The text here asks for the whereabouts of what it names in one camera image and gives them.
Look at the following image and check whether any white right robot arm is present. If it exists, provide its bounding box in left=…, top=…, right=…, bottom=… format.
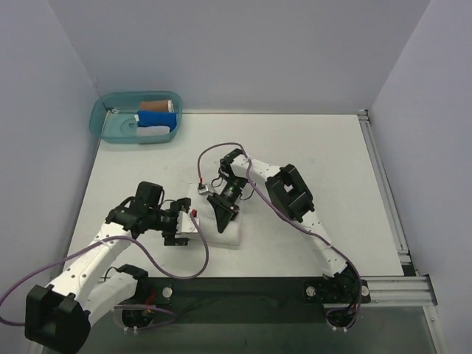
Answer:
left=206, top=147, right=369, bottom=302

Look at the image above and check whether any blue rolled towel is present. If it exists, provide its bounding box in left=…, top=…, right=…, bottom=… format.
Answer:
left=137, top=110, right=178, bottom=130

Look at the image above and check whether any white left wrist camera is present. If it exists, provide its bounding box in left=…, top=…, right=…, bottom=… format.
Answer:
left=176, top=211, right=200, bottom=237

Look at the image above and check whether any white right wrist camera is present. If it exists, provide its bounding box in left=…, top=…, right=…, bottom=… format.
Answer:
left=197, top=184, right=215, bottom=197

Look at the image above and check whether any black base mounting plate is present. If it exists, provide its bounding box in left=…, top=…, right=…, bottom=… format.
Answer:
left=120, top=276, right=371, bottom=329

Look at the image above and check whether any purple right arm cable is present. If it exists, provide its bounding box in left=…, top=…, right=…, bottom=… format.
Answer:
left=197, top=142, right=364, bottom=329

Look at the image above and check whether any aluminium front rail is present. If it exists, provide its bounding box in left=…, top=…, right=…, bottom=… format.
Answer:
left=40, top=274, right=438, bottom=310

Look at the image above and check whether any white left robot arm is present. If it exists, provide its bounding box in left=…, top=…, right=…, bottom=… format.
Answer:
left=24, top=181, right=191, bottom=353

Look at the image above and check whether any white rolled towel in bin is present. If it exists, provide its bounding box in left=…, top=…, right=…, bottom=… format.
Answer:
left=136, top=125, right=170, bottom=136

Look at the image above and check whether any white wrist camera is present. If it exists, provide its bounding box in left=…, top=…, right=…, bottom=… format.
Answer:
left=176, top=211, right=200, bottom=237
left=197, top=184, right=215, bottom=197

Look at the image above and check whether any white terry towel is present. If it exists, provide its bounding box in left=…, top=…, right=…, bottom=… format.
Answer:
left=187, top=184, right=242, bottom=247

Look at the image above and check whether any teal plastic bin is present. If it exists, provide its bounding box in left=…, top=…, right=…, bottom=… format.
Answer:
left=89, top=91, right=183, bottom=145

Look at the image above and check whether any brown rolled towel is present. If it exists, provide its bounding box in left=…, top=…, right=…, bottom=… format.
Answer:
left=139, top=100, right=174, bottom=113

